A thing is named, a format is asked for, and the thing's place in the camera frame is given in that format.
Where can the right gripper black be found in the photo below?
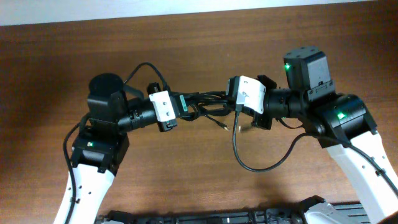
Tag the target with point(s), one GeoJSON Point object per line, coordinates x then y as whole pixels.
{"type": "Point", "coordinates": [263, 121]}

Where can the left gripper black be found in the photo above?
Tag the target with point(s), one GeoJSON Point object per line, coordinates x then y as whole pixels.
{"type": "Point", "coordinates": [168, 125]}

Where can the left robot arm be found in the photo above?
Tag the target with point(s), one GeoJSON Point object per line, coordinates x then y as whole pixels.
{"type": "Point", "coordinates": [102, 142]}

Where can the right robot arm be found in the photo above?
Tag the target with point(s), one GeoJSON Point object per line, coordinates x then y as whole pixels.
{"type": "Point", "coordinates": [341, 123]}

